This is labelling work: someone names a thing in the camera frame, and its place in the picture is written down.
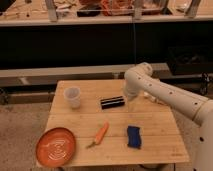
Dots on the tan wooden pusher tool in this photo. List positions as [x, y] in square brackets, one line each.
[131, 105]

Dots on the black striped eraser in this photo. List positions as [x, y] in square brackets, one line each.
[112, 102]

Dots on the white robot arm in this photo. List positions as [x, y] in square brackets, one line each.
[196, 107]

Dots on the small white object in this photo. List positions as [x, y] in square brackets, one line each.
[150, 97]

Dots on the blue sponge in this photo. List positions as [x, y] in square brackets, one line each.
[134, 139]

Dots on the grey low shelf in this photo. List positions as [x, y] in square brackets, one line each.
[45, 76]

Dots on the orange carrot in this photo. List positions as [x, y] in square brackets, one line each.
[99, 136]

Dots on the translucent plastic cup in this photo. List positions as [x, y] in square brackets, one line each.
[72, 96]

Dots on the orange plate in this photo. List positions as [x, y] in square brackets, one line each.
[55, 147]

